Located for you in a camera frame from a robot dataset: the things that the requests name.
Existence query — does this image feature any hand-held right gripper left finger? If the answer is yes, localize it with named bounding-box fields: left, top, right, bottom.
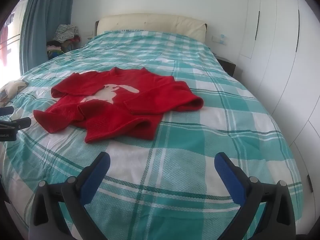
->
left=29, top=151, right=111, bottom=240

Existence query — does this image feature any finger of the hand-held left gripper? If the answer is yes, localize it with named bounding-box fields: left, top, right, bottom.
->
left=0, top=106, right=14, bottom=117
left=0, top=117, right=32, bottom=131

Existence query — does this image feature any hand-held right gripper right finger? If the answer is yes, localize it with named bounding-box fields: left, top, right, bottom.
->
left=214, top=152, right=297, bottom=240

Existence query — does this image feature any red knit sweater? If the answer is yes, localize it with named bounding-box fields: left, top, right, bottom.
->
left=33, top=67, right=204, bottom=144

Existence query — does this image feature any pile of clothes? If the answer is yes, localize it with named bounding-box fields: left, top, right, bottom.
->
left=46, top=24, right=82, bottom=60

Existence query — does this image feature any patterned cushion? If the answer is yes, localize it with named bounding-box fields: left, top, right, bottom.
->
left=0, top=80, right=29, bottom=105

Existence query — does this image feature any teal plaid bedspread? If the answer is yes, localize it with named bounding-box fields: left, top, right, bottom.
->
left=0, top=30, right=304, bottom=240

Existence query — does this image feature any blue curtain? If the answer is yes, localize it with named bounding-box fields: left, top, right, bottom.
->
left=19, top=0, right=75, bottom=77

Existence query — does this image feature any dark nightstand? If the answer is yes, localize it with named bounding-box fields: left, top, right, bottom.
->
left=215, top=55, right=236, bottom=77

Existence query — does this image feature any white wardrobe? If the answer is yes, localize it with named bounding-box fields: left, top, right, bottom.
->
left=239, top=0, right=320, bottom=205

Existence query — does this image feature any cream padded headboard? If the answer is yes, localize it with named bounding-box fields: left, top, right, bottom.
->
left=95, top=13, right=207, bottom=42

